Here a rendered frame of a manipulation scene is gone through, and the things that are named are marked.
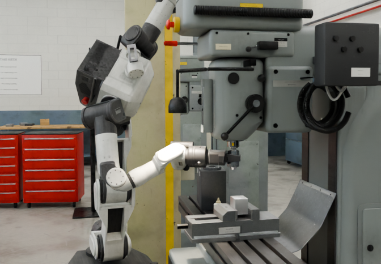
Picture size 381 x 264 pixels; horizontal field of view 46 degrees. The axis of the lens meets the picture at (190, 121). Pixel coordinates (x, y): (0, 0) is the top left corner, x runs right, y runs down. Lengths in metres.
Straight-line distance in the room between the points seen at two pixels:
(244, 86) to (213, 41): 0.21
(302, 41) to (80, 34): 9.27
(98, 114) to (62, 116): 8.90
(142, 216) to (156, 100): 0.90
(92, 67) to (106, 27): 8.88
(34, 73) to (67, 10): 1.62
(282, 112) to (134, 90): 0.63
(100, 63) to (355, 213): 1.21
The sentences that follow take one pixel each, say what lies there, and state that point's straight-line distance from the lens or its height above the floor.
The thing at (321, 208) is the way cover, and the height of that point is 1.04.
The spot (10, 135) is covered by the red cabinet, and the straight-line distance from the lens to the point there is 6.46.
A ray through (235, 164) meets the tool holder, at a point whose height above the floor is 1.21.
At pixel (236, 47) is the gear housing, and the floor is 1.66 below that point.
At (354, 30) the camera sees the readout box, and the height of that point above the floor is 1.70.
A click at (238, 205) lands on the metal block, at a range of 1.77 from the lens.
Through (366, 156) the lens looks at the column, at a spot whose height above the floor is 1.25.
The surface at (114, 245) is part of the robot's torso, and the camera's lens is 2.47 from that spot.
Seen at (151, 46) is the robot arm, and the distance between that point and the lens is 2.15.
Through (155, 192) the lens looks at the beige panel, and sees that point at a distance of 3.57.
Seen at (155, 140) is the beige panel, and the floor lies 1.15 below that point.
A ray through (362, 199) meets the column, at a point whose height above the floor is 1.09.
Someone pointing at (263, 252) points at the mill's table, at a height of 0.95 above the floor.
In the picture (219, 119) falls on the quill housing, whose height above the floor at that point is 1.39.
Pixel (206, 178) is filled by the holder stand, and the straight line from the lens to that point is 2.15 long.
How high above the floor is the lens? 1.48
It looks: 3 degrees down
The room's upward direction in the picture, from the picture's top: straight up
